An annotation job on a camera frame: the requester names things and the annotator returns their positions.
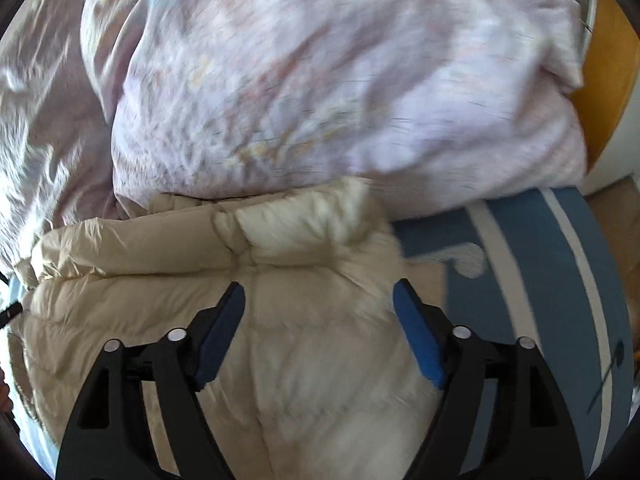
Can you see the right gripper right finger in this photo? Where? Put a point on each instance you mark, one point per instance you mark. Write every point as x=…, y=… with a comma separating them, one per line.
x=501, y=414

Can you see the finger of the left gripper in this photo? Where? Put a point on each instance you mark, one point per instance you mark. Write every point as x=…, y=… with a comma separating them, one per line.
x=12, y=293

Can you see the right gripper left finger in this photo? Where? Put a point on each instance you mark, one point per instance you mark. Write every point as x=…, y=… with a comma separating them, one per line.
x=137, y=415

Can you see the beige quilted down jacket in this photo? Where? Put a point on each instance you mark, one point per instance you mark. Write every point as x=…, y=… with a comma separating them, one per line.
x=279, y=309

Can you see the blue striped bed sheet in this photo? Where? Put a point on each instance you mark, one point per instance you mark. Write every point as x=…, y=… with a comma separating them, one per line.
x=534, y=265

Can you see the pink floral duvet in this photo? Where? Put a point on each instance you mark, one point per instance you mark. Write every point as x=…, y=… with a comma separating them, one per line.
x=107, y=103

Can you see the wooden door frame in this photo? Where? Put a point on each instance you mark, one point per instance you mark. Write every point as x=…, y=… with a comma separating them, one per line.
x=610, y=65

